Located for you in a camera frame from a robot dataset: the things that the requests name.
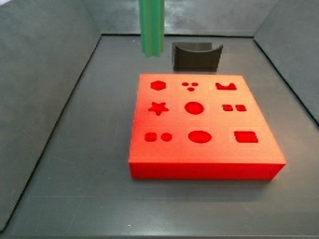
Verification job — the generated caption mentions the black curved holder bracket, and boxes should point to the black curved holder bracket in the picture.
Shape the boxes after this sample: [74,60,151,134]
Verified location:
[172,42,223,72]

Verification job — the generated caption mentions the green star-profile peg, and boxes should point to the green star-profile peg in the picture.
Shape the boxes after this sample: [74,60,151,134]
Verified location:
[139,0,164,57]

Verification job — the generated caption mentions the red shape-sorter block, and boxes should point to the red shape-sorter block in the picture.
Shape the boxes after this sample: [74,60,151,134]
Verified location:
[128,74,287,180]

